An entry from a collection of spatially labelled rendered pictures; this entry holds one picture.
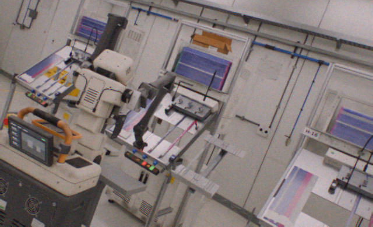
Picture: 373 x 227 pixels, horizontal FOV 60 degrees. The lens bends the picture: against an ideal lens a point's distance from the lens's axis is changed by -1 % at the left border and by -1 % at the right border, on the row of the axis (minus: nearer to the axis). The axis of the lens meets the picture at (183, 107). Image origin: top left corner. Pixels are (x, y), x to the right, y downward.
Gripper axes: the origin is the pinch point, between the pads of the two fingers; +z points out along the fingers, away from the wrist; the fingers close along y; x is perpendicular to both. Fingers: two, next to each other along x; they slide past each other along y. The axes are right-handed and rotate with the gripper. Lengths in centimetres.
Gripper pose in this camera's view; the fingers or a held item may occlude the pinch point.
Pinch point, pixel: (141, 151)
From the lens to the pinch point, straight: 253.0
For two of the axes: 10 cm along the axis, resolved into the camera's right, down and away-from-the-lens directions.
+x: -5.9, 5.5, -5.9
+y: -8.0, -3.4, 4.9
